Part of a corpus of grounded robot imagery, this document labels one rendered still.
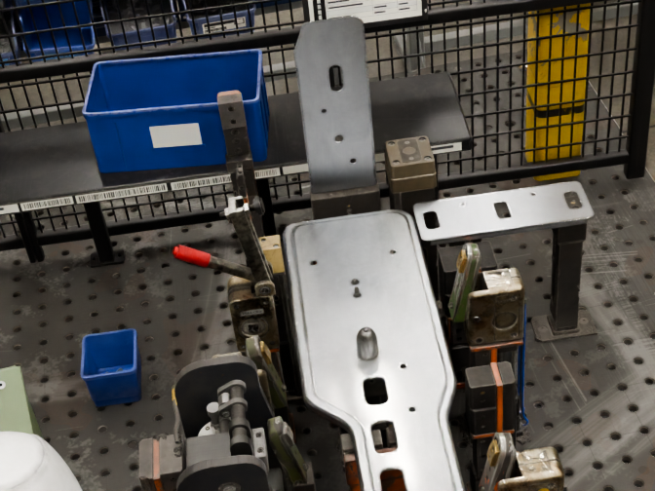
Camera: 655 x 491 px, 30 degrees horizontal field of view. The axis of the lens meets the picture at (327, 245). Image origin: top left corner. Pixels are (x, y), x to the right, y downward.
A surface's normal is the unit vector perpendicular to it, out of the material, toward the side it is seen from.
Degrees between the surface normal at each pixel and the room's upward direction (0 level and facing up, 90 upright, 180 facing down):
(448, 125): 0
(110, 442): 0
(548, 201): 0
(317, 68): 90
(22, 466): 14
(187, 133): 90
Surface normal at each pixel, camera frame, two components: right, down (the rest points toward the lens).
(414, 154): -0.09, -0.75
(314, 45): 0.11, 0.65
